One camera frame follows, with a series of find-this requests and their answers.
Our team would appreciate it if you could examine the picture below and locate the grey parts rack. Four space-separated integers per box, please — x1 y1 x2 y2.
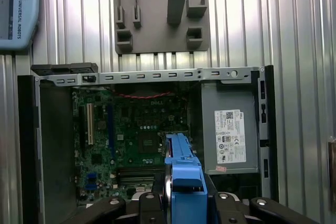
114 0 211 55

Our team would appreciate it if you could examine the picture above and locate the green motherboard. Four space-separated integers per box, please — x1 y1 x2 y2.
71 87 196 208

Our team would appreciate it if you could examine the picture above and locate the black open PC case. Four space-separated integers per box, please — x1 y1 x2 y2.
17 64 281 224

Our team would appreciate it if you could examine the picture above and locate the black RAM slot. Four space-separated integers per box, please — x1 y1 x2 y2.
117 172 166 177
117 181 166 186
117 167 166 172
117 176 166 182

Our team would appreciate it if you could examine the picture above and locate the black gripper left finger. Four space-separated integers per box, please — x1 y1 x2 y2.
75 193 166 224

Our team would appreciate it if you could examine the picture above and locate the pale blue teach pendant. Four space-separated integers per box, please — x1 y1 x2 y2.
0 0 40 51

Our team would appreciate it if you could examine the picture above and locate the black expansion slot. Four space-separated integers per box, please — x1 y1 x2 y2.
78 104 86 154

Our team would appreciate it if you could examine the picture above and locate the hard disk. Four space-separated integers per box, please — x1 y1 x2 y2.
164 132 211 224

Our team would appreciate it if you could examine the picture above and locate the plastic case bezel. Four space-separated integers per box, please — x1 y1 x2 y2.
30 62 100 76

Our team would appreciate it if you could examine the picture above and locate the white expansion slot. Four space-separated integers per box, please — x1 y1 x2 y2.
86 102 95 146

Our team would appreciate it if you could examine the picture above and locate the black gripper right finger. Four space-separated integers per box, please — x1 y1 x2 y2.
214 193 320 224

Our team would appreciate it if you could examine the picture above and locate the CPU socket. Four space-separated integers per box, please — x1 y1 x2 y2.
136 129 169 162

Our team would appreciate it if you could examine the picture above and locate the red black twisted wire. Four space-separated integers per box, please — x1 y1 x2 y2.
112 89 174 99

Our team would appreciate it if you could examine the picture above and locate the blue board header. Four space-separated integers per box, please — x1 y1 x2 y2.
87 173 98 191

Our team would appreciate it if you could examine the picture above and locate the grey power supply unit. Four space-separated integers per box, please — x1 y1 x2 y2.
201 81 261 175

